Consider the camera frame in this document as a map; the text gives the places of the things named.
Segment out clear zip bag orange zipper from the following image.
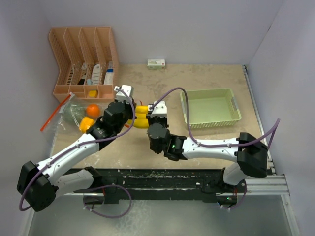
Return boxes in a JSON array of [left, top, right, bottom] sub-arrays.
[[40, 92, 103, 142]]

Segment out green netted melon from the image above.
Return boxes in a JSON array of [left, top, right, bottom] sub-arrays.
[[63, 103, 85, 125]]

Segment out yellow banana bunch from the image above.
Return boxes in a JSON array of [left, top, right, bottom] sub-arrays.
[[133, 106, 149, 129]]

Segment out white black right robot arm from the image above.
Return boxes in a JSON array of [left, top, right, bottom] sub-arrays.
[[146, 115, 268, 192]]

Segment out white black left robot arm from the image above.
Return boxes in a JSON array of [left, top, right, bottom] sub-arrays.
[[17, 97, 136, 211]]

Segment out yellow block in organizer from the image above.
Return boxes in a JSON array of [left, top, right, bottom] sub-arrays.
[[88, 90, 98, 98]]

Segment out white blue bottle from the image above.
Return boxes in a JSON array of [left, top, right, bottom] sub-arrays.
[[103, 61, 114, 85]]

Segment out white ribbed item in organizer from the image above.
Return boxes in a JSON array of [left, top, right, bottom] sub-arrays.
[[86, 64, 101, 85]]

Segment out small white green box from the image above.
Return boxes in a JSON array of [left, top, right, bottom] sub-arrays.
[[147, 59, 166, 69]]

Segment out pale green perforated basket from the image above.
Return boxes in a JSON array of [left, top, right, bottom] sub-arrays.
[[180, 88, 242, 129]]

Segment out peach plastic desk organizer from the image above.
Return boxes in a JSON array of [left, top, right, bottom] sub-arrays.
[[49, 26, 120, 102]]

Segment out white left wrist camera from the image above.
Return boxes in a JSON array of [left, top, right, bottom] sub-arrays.
[[114, 85, 134, 103]]

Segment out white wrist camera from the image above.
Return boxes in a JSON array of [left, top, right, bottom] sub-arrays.
[[114, 85, 134, 103], [147, 101, 167, 118]]

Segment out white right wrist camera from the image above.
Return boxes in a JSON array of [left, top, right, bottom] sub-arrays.
[[147, 101, 167, 118]]

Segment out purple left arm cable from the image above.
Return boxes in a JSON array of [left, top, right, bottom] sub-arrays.
[[19, 88, 136, 212]]

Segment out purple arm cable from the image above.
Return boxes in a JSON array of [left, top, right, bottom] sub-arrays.
[[150, 87, 281, 209], [19, 88, 136, 212]]

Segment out black front mounting rail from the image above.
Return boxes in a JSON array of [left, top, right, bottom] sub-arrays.
[[59, 166, 249, 205]]

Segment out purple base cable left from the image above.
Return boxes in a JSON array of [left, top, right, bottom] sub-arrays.
[[83, 184, 133, 219]]

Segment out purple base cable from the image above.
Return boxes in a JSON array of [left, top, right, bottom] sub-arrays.
[[83, 184, 133, 219], [218, 180, 248, 211]]

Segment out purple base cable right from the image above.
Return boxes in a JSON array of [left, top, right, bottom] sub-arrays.
[[218, 180, 248, 211]]

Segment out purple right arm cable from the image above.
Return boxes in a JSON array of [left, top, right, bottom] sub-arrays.
[[150, 87, 281, 209]]

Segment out aluminium frame rail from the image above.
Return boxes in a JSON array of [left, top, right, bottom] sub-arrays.
[[241, 64, 296, 236]]

